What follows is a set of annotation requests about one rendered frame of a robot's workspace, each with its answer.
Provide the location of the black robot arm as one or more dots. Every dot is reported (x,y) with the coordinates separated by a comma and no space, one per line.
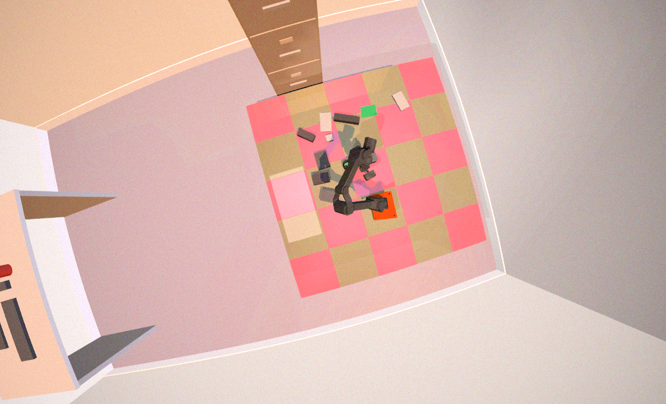
(363,157)

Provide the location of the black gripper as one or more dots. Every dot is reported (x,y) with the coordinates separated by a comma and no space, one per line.
(369,175)

